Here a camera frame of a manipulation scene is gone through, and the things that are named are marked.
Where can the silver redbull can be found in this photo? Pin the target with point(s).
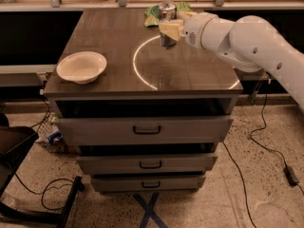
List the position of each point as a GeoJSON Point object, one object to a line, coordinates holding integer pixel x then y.
{"type": "Point", "coordinates": [167, 12]}

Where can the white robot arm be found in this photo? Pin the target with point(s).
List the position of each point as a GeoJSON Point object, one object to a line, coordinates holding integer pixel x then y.
{"type": "Point", "coordinates": [248, 44]}

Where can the white paper bowl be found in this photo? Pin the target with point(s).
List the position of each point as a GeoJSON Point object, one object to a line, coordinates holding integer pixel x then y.
{"type": "Point", "coordinates": [82, 67]}

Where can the green chip bag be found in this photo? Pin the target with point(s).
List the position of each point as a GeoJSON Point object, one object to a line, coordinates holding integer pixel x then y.
{"type": "Point", "coordinates": [153, 14]}

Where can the grey drawer cabinet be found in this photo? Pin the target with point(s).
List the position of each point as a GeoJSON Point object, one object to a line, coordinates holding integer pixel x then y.
{"type": "Point", "coordinates": [142, 80]}

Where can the top grey drawer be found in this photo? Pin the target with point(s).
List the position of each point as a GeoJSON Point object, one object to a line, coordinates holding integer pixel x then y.
{"type": "Point", "coordinates": [125, 131]}

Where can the grey drawer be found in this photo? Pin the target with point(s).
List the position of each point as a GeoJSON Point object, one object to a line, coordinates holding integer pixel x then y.
{"type": "Point", "coordinates": [145, 183]}
{"type": "Point", "coordinates": [140, 164]}
{"type": "Point", "coordinates": [125, 131]}

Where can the middle grey drawer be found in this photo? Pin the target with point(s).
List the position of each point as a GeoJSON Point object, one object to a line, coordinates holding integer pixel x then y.
{"type": "Point", "coordinates": [140, 164]}

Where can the bottom grey drawer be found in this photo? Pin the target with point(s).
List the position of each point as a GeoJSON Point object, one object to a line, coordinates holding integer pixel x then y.
{"type": "Point", "coordinates": [145, 183]}

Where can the black power adapter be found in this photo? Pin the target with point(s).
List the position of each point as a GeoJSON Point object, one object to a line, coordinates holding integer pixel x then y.
{"type": "Point", "coordinates": [291, 176]}

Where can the wire basket with items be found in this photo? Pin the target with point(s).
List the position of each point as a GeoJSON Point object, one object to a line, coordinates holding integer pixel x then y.
{"type": "Point", "coordinates": [50, 137]}

